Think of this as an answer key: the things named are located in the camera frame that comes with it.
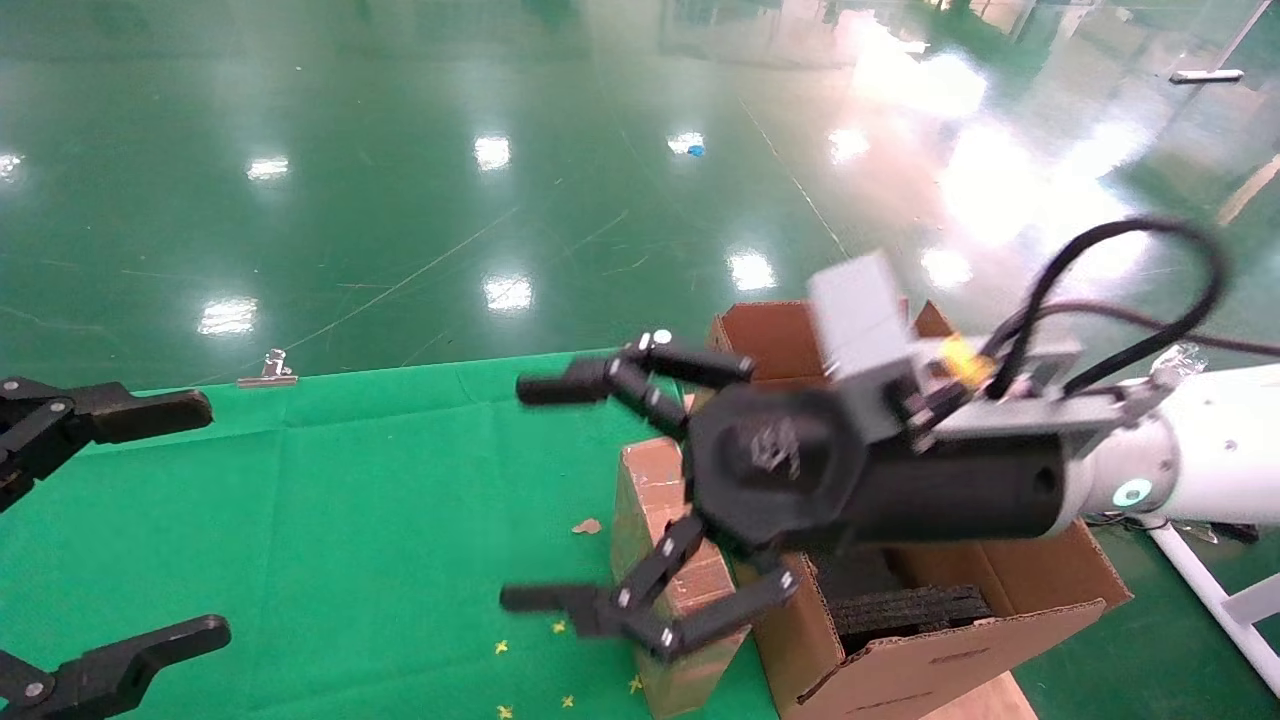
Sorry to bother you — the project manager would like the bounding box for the gray wrist camera box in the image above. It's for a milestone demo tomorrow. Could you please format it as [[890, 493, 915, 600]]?
[[808, 250, 926, 441]]

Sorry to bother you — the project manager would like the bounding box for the silver binder clip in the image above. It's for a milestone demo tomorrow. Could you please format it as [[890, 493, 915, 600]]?
[[237, 349, 299, 388]]

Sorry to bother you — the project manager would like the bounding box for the black foam block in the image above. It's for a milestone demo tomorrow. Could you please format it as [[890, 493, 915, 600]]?
[[830, 585, 991, 643]]

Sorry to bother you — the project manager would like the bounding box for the white metal frame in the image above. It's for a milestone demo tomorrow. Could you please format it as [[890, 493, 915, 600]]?
[[1145, 520, 1280, 693]]

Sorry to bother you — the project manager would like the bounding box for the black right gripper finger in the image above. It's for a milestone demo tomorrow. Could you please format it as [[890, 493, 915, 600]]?
[[500, 515, 801, 661], [517, 330, 756, 441]]

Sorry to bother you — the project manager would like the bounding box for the thin dark cable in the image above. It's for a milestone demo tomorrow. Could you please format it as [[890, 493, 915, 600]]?
[[1010, 300, 1280, 359]]

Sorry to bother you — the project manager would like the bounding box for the yellow cable tag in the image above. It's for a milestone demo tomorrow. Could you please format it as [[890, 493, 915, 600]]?
[[940, 335, 996, 388]]

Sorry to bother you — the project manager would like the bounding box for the gray camera mounting bracket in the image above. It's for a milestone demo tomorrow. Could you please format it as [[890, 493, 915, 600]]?
[[905, 338, 1166, 443]]

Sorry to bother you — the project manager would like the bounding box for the green table cloth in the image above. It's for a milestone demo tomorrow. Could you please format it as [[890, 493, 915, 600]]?
[[0, 348, 781, 720]]

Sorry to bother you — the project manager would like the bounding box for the small brown cardboard box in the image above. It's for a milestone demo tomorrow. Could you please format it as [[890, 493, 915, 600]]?
[[612, 437, 751, 719]]

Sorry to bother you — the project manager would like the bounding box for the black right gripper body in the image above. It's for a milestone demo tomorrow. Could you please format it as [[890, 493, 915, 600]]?
[[685, 383, 1069, 553]]

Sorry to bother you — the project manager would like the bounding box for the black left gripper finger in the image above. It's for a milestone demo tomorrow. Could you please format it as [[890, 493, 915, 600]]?
[[0, 615, 232, 720], [0, 376, 214, 511]]

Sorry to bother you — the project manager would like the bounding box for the large open cardboard carton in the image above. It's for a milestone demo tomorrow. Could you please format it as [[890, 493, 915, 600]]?
[[690, 300, 1134, 720]]

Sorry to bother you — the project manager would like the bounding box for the thick black looped cable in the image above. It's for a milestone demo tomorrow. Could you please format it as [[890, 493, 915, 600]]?
[[985, 218, 1229, 401]]

